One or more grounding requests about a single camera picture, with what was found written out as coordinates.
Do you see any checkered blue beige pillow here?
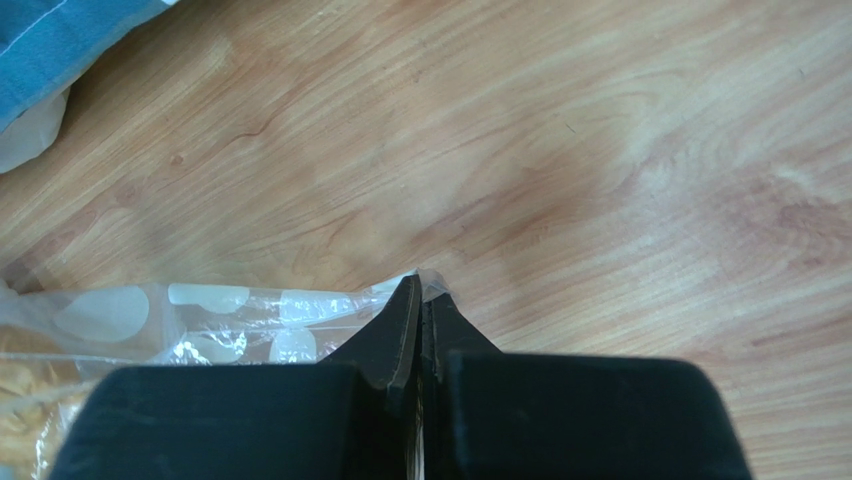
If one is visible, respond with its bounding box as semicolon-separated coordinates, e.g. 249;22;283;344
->
1;0;175;173

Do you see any clear zip top bag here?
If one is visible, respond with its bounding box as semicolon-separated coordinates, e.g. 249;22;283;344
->
0;268;454;480

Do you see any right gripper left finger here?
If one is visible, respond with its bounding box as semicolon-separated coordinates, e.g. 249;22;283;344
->
51;275;422;479

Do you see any orange fake food piece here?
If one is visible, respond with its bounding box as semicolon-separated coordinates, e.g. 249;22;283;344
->
1;325;91;479

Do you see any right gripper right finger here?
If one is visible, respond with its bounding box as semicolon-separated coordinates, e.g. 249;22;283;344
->
421;294;752;479

